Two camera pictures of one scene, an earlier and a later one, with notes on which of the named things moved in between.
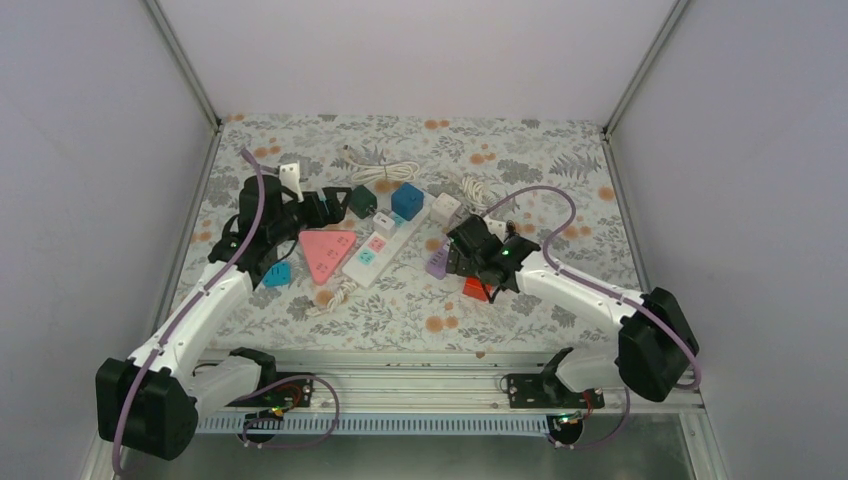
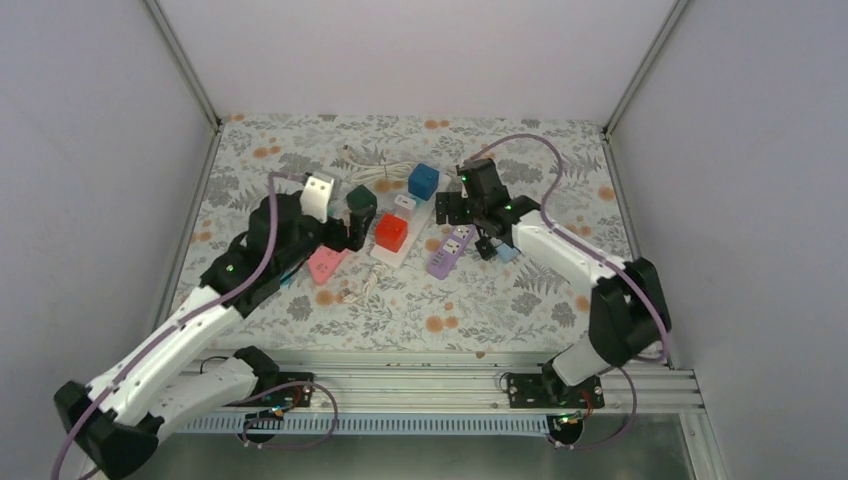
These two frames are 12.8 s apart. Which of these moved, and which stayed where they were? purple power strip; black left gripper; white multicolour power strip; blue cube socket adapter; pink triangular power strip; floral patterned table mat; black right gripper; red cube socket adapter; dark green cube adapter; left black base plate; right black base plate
Moved: red cube socket adapter; black right gripper; white multicolour power strip; blue cube socket adapter; black left gripper
Stayed: pink triangular power strip; dark green cube adapter; purple power strip; floral patterned table mat; right black base plate; left black base plate
